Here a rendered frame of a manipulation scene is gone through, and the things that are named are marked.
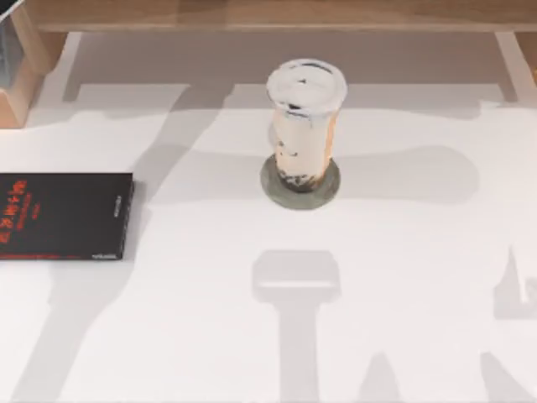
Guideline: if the wooden shelf unit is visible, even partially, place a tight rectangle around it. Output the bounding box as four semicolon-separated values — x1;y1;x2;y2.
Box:
35;0;537;104

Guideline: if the black book red lettering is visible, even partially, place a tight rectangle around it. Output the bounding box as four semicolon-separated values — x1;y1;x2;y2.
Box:
0;172;135;262

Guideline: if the milk tea cup white lid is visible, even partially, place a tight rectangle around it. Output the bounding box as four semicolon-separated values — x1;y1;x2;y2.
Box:
266;59;348;193

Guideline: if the grey round coaster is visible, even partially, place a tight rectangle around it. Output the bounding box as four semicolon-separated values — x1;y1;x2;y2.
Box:
259;156;341;211

